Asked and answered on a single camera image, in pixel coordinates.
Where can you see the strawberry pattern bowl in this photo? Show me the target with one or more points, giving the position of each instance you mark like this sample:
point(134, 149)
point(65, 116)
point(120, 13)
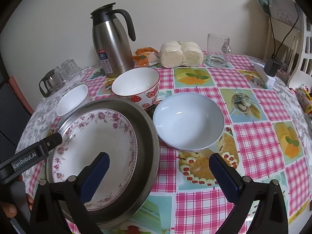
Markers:
point(139, 85)

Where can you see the floral rim round plate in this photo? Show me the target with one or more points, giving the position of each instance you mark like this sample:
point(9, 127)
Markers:
point(101, 130)

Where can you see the person's left hand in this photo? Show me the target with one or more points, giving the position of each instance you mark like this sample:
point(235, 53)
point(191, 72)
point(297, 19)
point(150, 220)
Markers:
point(11, 211)

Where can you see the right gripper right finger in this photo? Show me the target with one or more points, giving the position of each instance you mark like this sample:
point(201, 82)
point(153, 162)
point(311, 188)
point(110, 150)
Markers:
point(242, 191)

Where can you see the colourful candy roll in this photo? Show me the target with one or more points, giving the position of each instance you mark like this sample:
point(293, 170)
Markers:
point(304, 99)

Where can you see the orange snack packet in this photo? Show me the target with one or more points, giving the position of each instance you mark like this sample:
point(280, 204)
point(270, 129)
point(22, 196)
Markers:
point(145, 57)

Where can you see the white paper bag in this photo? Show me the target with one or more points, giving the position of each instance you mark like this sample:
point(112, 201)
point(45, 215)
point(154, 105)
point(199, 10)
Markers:
point(285, 11)

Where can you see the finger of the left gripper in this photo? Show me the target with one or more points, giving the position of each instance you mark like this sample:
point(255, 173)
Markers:
point(28, 157)

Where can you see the grey floral tablecloth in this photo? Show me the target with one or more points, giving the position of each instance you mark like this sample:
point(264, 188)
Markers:
point(46, 111)

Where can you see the light blue bowl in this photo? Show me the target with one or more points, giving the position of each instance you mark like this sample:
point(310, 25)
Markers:
point(188, 121)

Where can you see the white square bowl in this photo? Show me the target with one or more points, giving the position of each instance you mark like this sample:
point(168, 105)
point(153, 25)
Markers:
point(72, 100)

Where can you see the clear glass mug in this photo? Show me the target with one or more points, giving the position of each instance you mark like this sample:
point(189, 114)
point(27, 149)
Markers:
point(218, 51)

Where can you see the stainless steel round plate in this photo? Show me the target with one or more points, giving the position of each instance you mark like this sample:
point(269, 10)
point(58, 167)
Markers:
point(146, 167)

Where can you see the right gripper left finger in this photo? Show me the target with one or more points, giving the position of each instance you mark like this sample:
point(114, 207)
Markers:
point(47, 215)

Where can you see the checkered fruit tablecloth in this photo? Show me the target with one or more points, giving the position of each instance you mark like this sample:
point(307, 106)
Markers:
point(266, 137)

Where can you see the stainless steel thermos jug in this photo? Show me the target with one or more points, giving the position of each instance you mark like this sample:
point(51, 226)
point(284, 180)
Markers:
point(112, 30)

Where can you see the glass coffee pot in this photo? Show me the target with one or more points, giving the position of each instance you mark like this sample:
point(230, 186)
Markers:
point(50, 83)

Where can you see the packed white steamed buns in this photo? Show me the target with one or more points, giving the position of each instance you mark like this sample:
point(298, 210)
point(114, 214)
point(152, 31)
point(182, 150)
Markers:
point(174, 54)

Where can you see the black power adapter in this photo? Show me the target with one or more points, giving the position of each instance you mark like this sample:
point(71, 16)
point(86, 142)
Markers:
point(271, 66)

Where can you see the clear drinking glass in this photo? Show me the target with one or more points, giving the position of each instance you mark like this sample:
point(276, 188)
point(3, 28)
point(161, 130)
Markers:
point(62, 73)
point(71, 67)

